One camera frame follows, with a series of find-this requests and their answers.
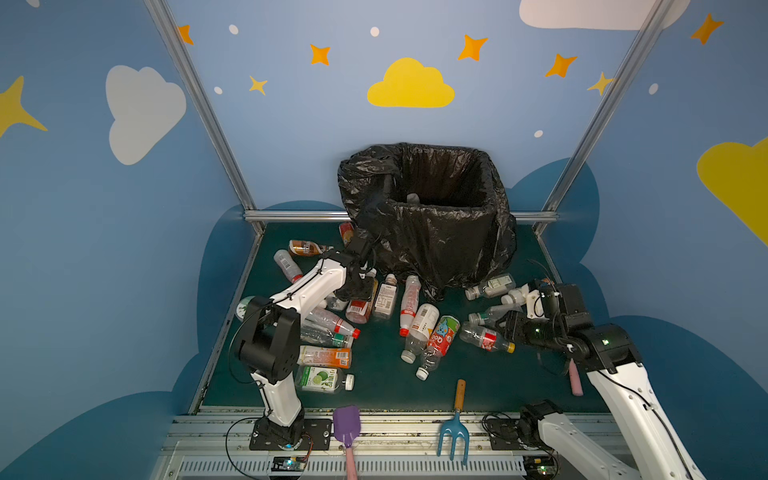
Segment yellow drink red label bottle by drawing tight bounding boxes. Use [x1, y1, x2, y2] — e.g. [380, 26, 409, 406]
[346, 279, 378, 324]

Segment red label cartoon bottle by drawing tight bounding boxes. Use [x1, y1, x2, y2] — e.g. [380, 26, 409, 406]
[416, 315, 460, 381]

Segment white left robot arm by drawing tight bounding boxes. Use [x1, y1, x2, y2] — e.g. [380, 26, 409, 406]
[232, 233, 377, 450]

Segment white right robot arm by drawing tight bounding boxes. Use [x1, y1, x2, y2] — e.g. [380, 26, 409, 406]
[503, 280, 704, 479]

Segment black bin bag bin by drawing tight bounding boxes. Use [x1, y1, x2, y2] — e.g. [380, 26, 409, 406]
[337, 143, 517, 300]

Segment clear flat white label bottle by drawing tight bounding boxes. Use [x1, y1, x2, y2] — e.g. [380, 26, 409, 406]
[372, 273, 398, 320]

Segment white orange label bottle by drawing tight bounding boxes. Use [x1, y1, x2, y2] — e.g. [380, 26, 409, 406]
[501, 284, 530, 307]

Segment brown tea bottle back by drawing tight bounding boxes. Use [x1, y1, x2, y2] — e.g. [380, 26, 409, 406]
[339, 222, 355, 245]

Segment white red label bottle upright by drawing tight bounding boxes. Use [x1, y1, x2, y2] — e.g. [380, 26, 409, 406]
[399, 275, 421, 337]

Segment crushed clear bottle green cap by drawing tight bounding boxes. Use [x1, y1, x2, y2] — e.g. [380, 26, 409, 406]
[300, 326, 354, 348]

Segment brown label bottle lying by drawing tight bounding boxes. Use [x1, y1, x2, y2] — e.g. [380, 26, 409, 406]
[289, 240, 328, 257]

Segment white label barcode bottle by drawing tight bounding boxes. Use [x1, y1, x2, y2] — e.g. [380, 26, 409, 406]
[401, 303, 439, 364]

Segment orange juice bottle white cap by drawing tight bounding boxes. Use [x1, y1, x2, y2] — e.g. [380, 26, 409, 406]
[297, 345, 351, 369]

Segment clear bottle green white label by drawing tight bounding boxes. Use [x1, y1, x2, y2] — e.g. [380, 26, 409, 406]
[465, 273, 516, 301]

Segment white bottle red cap left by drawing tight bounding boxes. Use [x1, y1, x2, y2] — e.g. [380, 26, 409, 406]
[273, 249, 303, 283]

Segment red label yellow cap bottle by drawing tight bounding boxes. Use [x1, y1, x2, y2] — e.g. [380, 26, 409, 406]
[459, 323, 516, 354]

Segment lime label clear bottle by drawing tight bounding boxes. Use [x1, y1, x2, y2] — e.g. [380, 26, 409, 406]
[295, 366, 355, 394]

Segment green white lidded can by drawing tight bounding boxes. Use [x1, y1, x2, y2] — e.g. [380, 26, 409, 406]
[235, 296, 253, 321]

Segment purple spatula pink handle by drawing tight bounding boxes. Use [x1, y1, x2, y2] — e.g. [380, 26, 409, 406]
[568, 359, 584, 397]

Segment aluminium back frame rail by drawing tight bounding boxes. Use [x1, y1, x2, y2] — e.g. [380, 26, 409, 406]
[242, 208, 355, 223]

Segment right aluminium frame post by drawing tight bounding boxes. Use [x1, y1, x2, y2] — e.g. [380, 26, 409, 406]
[540, 0, 675, 217]

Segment aluminium frame post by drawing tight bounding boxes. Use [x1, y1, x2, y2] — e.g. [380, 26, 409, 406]
[540, 0, 675, 217]
[144, 0, 256, 211]

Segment purple shovel pink handle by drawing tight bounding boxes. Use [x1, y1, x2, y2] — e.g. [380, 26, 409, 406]
[333, 405, 361, 480]

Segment blue garden fork wooden handle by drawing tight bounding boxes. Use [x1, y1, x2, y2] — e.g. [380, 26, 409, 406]
[437, 379, 470, 466]

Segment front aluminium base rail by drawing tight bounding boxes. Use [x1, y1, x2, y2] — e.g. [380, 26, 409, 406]
[149, 410, 670, 480]

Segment left aluminium frame post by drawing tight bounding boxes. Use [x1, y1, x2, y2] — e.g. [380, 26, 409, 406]
[144, 0, 256, 211]

